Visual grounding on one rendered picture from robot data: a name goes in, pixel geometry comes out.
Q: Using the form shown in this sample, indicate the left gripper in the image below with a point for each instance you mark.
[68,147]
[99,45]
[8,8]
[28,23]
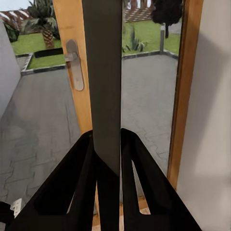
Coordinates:
[6,214]

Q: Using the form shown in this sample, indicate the poster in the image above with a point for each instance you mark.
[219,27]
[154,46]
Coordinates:
[103,38]

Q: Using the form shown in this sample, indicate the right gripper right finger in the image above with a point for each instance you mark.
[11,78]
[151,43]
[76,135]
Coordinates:
[168,211]

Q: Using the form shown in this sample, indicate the door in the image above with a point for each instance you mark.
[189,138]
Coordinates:
[45,96]

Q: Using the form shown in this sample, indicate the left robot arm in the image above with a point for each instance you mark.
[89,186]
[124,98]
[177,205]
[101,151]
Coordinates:
[8,212]

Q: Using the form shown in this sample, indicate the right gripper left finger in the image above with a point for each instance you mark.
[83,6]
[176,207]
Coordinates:
[65,201]

